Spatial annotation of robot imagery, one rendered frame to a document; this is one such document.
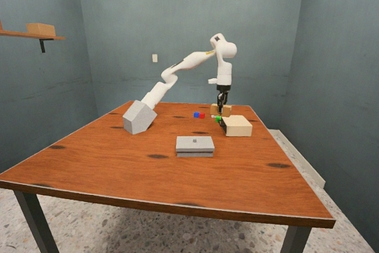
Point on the grey square sheet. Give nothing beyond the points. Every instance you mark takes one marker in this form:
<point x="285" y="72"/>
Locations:
<point x="194" y="144"/>

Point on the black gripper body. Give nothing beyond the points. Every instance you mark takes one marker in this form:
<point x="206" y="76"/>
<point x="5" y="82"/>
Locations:
<point x="223" y="89"/>

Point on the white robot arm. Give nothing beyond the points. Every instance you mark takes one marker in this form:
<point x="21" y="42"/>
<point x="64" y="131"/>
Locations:
<point x="222" y="49"/>

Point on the tan cardboard box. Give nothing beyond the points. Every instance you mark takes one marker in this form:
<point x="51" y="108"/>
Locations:
<point x="227" y="110"/>

